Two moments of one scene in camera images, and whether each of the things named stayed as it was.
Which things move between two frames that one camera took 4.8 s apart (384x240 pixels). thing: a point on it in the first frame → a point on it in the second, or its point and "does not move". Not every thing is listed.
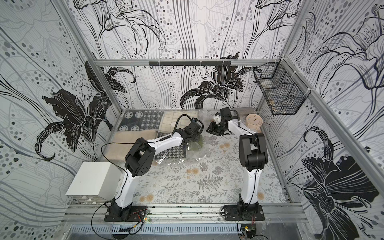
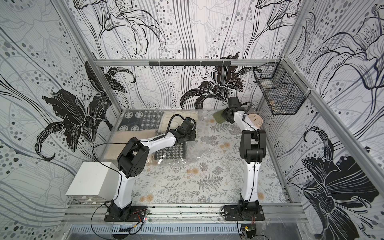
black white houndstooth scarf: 177,152 does not move
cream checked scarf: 168,120 does not move
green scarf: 194,146 → 218,116
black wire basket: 284,93 does not move
